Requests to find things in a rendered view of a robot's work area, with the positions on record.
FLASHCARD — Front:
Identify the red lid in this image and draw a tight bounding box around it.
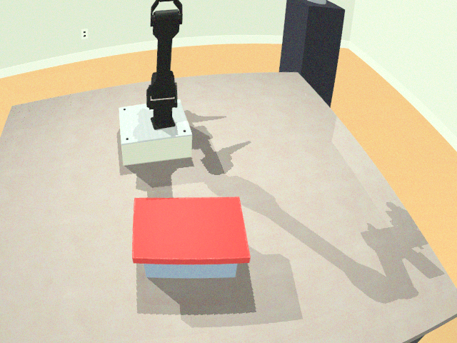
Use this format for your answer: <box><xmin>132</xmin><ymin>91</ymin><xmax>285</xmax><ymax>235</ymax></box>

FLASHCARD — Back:
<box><xmin>132</xmin><ymin>197</ymin><xmax>251</xmax><ymax>265</ymax></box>

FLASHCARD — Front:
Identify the light blue open box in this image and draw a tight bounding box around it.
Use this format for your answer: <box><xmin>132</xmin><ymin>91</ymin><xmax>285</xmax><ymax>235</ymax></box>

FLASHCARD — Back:
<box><xmin>144</xmin><ymin>264</ymin><xmax>237</xmax><ymax>279</ymax></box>

